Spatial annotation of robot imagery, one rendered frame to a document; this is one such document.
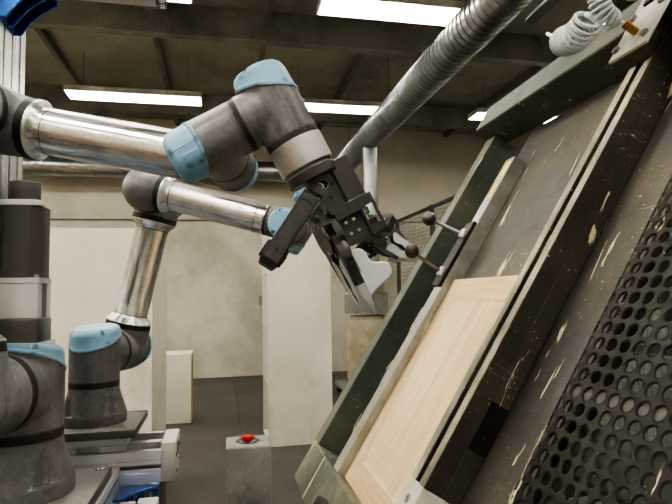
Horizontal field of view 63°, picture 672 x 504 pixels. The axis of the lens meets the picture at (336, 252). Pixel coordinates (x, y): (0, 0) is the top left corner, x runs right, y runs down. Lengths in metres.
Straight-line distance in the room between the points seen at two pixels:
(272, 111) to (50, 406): 0.56
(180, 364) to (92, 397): 4.76
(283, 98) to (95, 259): 2.88
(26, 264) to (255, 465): 0.79
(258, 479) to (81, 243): 2.27
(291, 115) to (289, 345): 4.35
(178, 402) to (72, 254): 3.04
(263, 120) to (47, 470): 0.61
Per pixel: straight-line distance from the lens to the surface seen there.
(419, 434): 1.18
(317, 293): 5.02
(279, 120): 0.73
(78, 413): 1.44
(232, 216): 1.32
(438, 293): 1.45
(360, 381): 1.65
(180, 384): 6.21
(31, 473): 0.96
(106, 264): 3.52
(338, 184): 0.74
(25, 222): 1.22
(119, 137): 0.91
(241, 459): 1.59
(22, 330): 1.21
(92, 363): 1.43
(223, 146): 0.74
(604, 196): 1.08
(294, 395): 5.07
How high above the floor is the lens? 1.34
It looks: 4 degrees up
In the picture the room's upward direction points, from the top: 1 degrees counter-clockwise
